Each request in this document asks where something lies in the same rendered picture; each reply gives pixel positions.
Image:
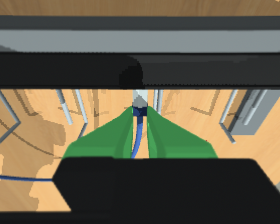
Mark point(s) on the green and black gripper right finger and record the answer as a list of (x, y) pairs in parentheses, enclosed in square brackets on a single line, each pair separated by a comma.
[(174, 141)]

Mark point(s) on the white cable plug with blue boot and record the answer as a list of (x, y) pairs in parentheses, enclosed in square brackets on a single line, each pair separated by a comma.
[(140, 103)]

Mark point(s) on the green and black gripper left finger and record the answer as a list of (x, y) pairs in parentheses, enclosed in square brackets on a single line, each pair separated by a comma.
[(107, 140)]

